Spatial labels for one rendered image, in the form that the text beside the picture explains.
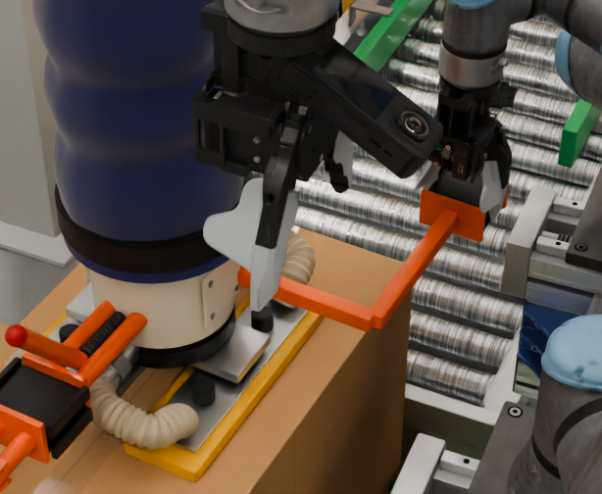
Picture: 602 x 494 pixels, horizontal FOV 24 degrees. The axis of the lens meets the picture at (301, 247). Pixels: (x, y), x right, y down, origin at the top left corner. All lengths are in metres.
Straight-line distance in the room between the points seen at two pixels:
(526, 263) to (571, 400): 0.58
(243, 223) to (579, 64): 0.92
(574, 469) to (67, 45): 0.63
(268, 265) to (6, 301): 2.38
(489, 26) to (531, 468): 0.49
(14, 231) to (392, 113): 2.59
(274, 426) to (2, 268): 1.79
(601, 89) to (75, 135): 0.68
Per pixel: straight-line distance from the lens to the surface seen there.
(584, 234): 1.85
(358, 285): 1.88
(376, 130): 0.93
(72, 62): 1.44
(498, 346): 2.39
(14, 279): 3.38
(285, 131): 0.95
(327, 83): 0.93
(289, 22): 0.90
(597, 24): 1.59
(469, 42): 1.62
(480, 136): 1.69
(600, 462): 1.27
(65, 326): 1.77
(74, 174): 1.54
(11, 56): 3.18
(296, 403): 1.73
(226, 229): 0.99
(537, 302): 1.94
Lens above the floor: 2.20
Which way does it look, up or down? 40 degrees down
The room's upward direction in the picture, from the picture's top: straight up
